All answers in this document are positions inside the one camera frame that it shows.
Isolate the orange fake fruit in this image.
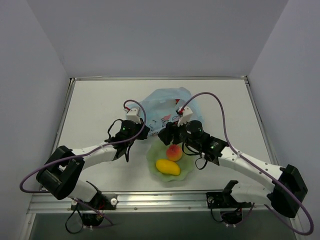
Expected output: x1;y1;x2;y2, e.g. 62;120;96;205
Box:
166;144;183;162

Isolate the blue printed plastic bag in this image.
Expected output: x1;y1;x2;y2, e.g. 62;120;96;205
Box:
140;87;192;137

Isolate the yellow fake fruit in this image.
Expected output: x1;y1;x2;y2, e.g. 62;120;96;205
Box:
155;159;181;176

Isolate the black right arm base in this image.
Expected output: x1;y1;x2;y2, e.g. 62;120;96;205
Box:
206;192;255;228

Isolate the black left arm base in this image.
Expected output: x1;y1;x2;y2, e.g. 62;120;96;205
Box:
71;192;118;229

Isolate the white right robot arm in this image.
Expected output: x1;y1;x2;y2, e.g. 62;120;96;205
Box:
158;120;308;218

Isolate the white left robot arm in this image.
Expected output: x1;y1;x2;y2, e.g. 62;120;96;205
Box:
36;120;150;210

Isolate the green scalloped glass bowl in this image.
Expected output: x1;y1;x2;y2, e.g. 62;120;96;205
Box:
146;140;196;189

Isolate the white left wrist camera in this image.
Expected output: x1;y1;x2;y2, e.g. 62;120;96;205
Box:
125;106;142;124

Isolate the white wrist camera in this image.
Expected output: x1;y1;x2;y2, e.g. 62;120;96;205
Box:
177;106;193;127
125;106;142;124

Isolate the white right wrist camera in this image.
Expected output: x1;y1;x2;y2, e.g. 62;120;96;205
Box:
177;106;193;127

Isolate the aluminium table frame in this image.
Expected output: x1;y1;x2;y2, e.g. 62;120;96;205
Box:
29;78;295;240

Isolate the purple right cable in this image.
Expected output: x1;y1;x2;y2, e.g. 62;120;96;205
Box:
179;91;315;236

